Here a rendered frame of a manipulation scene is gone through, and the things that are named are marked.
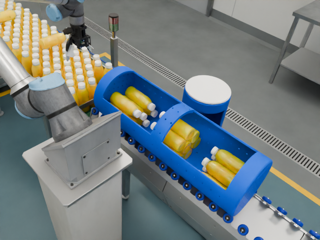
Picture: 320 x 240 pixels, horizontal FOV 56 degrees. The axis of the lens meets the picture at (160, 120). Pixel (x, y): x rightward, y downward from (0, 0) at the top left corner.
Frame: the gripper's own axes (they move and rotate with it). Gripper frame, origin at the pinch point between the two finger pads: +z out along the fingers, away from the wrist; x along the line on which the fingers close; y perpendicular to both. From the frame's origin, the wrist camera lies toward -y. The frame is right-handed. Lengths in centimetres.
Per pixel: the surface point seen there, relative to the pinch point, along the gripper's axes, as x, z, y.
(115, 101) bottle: -2.3, 9.8, 32.1
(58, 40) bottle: 9.3, 9.0, -35.6
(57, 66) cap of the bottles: -4.5, 13.2, -16.5
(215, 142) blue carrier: 19, 16, 81
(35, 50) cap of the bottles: -4.5, 13.2, -40.3
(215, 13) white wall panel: 341, 113, -124
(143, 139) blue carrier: -8, 13, 59
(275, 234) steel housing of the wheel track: 6, 29, 125
